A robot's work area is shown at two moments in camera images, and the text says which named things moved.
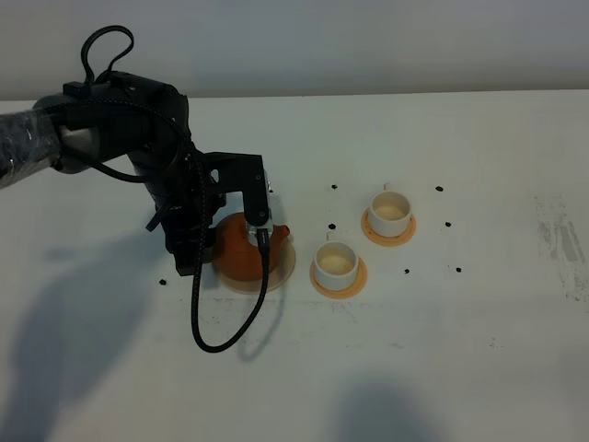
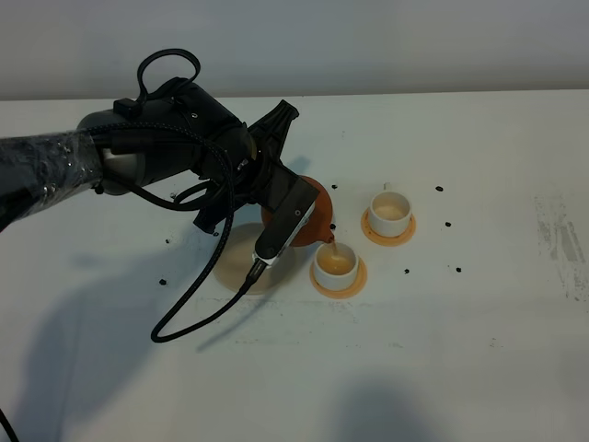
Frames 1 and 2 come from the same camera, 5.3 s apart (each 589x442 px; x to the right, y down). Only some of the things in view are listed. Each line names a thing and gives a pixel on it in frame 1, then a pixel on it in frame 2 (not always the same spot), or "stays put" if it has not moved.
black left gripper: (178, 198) → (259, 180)
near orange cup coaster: (346, 293) stays put
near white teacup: (336, 264) stays put
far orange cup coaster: (386, 240) stays put
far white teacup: (389, 213) stays put
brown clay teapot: (235, 256) → (317, 229)
